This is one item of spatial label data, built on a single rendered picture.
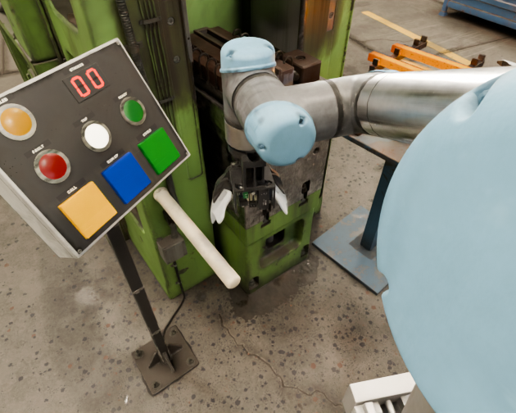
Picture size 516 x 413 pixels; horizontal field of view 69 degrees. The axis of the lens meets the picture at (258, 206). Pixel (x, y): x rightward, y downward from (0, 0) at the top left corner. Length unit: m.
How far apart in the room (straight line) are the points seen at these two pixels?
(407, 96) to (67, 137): 0.56
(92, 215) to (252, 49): 0.41
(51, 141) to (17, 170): 0.07
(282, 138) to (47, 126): 0.44
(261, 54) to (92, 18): 0.57
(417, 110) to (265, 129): 0.16
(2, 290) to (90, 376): 0.65
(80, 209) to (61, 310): 1.22
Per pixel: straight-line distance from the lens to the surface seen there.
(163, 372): 1.62
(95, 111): 0.78
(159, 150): 0.83
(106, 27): 1.03
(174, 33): 1.10
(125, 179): 0.77
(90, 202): 0.73
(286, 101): 0.45
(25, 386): 1.81
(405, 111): 0.40
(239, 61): 0.51
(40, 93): 0.75
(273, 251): 1.69
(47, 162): 0.72
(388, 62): 1.33
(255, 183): 0.62
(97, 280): 1.94
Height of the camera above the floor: 1.49
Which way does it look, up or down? 45 degrees down
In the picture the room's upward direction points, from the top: straight up
